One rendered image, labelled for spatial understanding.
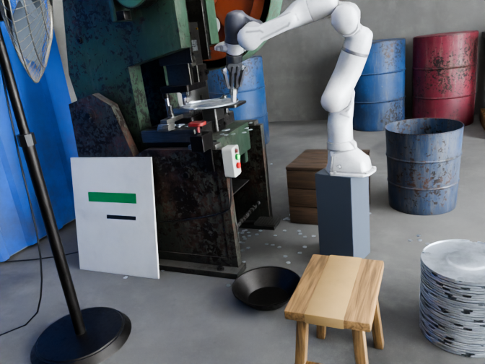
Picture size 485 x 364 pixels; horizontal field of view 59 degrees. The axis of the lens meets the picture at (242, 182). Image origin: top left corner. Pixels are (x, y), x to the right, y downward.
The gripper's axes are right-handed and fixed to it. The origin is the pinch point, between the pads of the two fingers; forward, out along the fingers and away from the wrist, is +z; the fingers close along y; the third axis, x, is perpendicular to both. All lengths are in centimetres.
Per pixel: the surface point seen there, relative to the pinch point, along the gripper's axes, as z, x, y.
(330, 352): 49, -111, -13
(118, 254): 73, -8, -67
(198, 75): -7.6, 11.2, -13.7
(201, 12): -31.6, 28.1, -4.5
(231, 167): 18.6, -31.8, -15.4
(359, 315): 10, -123, -19
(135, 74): -6.6, 25.4, -40.5
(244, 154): 34.4, -1.4, 6.2
